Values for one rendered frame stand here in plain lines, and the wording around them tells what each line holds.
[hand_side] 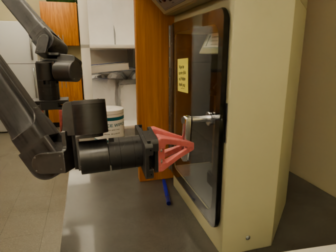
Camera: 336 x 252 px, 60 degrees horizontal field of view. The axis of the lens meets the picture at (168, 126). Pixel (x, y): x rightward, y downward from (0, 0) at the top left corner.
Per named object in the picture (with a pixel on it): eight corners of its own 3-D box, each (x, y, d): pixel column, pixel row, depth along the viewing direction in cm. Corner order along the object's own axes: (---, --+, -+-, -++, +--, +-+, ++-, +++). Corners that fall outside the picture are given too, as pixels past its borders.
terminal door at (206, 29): (173, 170, 84) (173, 23, 74) (218, 231, 55) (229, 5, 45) (170, 170, 83) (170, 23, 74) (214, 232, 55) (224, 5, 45)
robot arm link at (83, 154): (76, 171, 53) (75, 179, 47) (72, 133, 52) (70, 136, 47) (115, 166, 54) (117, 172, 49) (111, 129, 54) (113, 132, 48)
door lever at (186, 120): (208, 161, 56) (203, 155, 58) (212, 114, 52) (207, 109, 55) (182, 163, 54) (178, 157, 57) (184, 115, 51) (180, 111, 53)
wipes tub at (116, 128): (122, 136, 136) (121, 104, 132) (126, 144, 124) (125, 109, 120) (94, 138, 132) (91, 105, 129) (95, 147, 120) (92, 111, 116)
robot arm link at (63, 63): (58, 48, 89) (39, 34, 81) (91, 48, 85) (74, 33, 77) (50, 85, 87) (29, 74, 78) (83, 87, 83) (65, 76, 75)
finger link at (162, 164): (185, 120, 57) (138, 125, 55) (198, 133, 51) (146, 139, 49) (185, 151, 60) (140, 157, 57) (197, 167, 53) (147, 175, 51)
